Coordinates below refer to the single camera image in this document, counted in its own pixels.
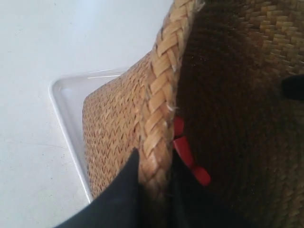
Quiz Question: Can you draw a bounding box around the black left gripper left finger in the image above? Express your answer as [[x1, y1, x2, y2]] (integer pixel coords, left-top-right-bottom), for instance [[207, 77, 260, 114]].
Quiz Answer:
[[57, 148, 142, 228]]

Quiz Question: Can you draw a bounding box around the brown woven wicker basket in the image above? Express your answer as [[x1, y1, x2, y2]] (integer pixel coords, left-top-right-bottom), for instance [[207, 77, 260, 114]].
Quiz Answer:
[[82, 0, 304, 228]]

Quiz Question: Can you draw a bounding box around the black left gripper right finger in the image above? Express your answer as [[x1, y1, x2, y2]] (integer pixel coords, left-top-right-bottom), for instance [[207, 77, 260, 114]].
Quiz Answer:
[[170, 152, 238, 228]]

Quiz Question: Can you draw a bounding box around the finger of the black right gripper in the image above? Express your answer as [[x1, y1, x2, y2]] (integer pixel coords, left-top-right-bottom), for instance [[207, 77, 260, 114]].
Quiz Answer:
[[281, 74, 304, 101]]

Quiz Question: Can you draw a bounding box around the white square plastic tray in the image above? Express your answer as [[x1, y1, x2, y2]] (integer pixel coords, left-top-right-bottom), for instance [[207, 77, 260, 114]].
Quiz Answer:
[[48, 68, 127, 202]]

